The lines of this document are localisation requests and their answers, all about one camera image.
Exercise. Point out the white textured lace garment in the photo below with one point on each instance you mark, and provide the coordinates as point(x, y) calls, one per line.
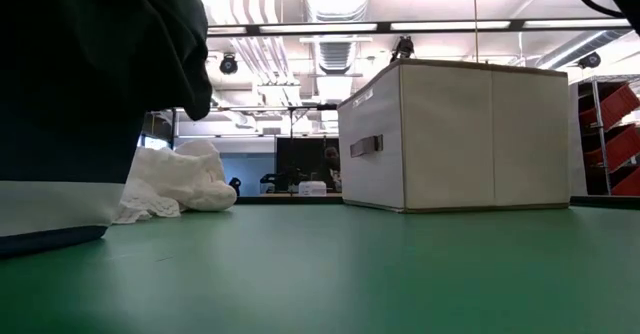
point(180, 184)

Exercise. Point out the dark grey logo shirt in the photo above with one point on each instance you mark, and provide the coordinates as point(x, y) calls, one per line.
point(100, 44)

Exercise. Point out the person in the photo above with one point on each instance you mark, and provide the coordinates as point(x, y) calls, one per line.
point(330, 166)

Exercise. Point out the small white box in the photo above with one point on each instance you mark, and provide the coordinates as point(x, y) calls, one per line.
point(312, 188)

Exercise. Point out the green table mat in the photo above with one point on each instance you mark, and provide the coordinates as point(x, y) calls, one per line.
point(320, 274)

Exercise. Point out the black round ceiling lamp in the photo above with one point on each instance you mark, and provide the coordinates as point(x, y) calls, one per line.
point(589, 60)
point(228, 65)

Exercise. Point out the beige fabric storage bin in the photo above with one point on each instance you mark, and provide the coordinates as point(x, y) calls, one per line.
point(450, 134)

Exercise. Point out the navy white striped fabric bin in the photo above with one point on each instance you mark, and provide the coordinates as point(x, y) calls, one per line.
point(55, 209)

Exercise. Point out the red storage bin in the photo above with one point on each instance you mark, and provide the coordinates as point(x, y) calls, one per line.
point(627, 184)
point(620, 106)
point(625, 146)

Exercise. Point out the black aluminium table frame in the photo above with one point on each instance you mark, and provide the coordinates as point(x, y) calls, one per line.
point(290, 199)

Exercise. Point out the black overhead frame bar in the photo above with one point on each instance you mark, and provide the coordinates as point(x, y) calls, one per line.
point(300, 28)

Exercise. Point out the black overhead camera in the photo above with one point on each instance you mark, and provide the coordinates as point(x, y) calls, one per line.
point(404, 48)

